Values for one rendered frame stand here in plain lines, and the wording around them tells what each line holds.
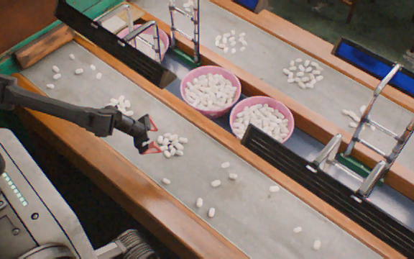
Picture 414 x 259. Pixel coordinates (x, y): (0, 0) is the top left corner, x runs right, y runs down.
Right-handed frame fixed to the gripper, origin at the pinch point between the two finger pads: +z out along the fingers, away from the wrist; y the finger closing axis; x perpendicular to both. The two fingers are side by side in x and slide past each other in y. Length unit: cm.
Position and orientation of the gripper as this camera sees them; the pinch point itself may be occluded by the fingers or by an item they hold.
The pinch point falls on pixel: (157, 140)
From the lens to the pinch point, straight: 159.6
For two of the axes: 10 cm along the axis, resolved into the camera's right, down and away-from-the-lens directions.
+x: 7.6, -5.0, -4.0
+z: 6.1, 3.7, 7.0
